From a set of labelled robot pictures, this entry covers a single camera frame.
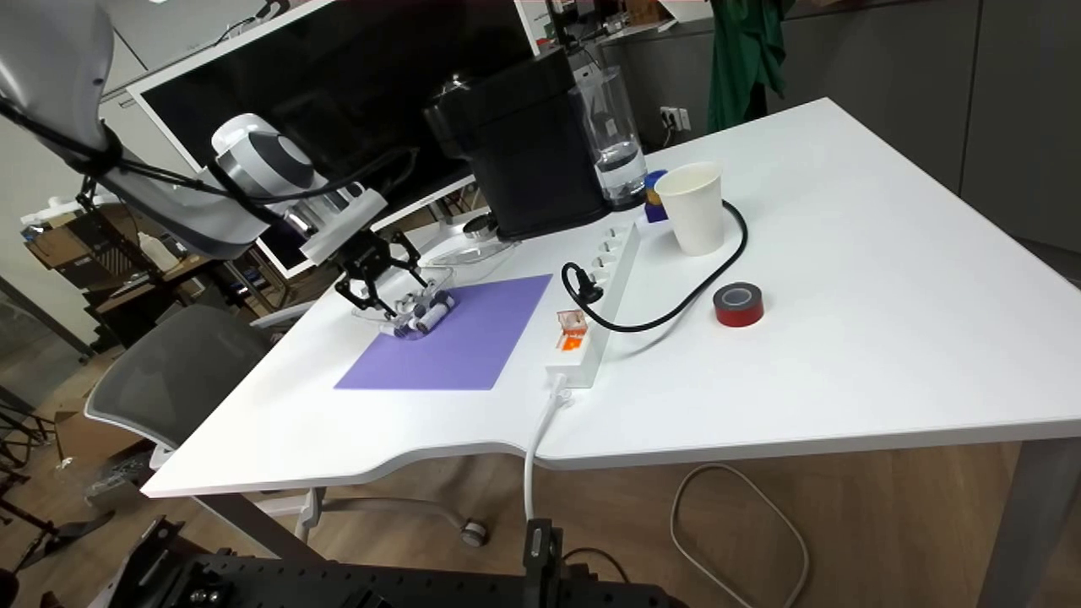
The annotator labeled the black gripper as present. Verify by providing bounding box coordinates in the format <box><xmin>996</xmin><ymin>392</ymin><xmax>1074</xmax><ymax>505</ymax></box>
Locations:
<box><xmin>334</xmin><ymin>230</ymin><xmax>431</xmax><ymax>326</ymax></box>

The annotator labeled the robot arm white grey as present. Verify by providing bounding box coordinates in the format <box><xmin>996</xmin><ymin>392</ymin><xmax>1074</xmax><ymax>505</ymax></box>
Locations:
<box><xmin>0</xmin><ymin>0</ymin><xmax>415</xmax><ymax>265</ymax></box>

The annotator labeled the small white bottle front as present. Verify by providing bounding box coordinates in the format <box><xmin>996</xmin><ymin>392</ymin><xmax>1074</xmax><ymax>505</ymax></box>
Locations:
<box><xmin>396</xmin><ymin>295</ymin><xmax>449</xmax><ymax>339</ymax></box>

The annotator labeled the purple mat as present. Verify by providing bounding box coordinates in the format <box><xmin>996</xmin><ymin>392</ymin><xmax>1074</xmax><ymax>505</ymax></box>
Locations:
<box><xmin>339</xmin><ymin>274</ymin><xmax>550</xmax><ymax>392</ymax></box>

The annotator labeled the white framed computer monitor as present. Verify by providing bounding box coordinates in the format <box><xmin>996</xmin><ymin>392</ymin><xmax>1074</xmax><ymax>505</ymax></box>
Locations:
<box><xmin>126</xmin><ymin>0</ymin><xmax>540</xmax><ymax>281</ymax></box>

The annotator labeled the white power strip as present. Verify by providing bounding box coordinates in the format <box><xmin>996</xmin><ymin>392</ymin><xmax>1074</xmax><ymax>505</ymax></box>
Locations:
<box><xmin>548</xmin><ymin>219</ymin><xmax>637</xmax><ymax>390</ymax></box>

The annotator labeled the black coffee machine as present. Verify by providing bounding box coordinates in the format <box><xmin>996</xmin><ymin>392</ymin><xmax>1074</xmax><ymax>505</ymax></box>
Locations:
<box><xmin>426</xmin><ymin>50</ymin><xmax>607</xmax><ymax>240</ymax></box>

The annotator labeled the grey office chair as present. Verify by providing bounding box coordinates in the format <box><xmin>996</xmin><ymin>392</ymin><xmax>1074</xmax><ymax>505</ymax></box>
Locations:
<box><xmin>85</xmin><ymin>305</ymin><xmax>274</xmax><ymax>449</ymax></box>

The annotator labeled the small blue orange object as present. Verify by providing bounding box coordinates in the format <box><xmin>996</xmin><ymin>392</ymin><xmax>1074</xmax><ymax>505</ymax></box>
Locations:
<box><xmin>645</xmin><ymin>168</ymin><xmax>669</xmax><ymax>223</ymax></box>

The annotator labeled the clear water tank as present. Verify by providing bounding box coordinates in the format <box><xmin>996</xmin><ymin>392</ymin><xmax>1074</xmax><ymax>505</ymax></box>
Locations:
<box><xmin>569</xmin><ymin>44</ymin><xmax>645</xmax><ymax>211</ymax></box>

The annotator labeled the white paper cup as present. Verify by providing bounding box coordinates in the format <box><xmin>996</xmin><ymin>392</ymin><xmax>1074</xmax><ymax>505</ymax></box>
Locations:
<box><xmin>656</xmin><ymin>161</ymin><xmax>726</xmax><ymax>252</ymax></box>

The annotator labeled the red tape roll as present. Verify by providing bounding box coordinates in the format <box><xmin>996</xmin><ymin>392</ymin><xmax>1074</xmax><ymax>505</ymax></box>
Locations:
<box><xmin>714</xmin><ymin>281</ymin><xmax>764</xmax><ymax>329</ymax></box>

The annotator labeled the black perforated mounting board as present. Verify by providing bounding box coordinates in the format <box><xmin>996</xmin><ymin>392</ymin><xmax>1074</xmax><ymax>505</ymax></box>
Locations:
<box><xmin>101</xmin><ymin>519</ymin><xmax>687</xmax><ymax>608</ymax></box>

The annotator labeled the green hanging cloth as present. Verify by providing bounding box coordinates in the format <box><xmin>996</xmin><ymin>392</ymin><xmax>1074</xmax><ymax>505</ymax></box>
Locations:
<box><xmin>708</xmin><ymin>0</ymin><xmax>794</xmax><ymax>127</ymax></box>

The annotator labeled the black power cable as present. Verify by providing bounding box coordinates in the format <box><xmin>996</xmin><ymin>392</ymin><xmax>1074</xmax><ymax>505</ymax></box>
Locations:
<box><xmin>558</xmin><ymin>197</ymin><xmax>754</xmax><ymax>339</ymax></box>

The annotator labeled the white power strip cord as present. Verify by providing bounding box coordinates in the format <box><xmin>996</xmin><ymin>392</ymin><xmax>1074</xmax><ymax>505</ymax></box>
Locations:
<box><xmin>517</xmin><ymin>383</ymin><xmax>568</xmax><ymax>527</ymax></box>

